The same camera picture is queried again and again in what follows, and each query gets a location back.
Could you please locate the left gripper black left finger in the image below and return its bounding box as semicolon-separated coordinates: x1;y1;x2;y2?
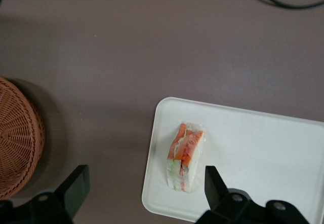
30;165;91;224

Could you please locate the round brown wicker basket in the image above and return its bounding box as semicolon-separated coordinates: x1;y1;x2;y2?
0;76;46;201

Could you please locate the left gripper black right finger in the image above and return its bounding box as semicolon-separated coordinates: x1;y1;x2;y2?
194;165;266;224

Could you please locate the triangle sandwich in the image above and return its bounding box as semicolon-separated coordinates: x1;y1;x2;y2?
166;123;206;192

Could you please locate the cream plastic tray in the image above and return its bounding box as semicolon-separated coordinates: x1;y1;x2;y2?
141;96;324;223

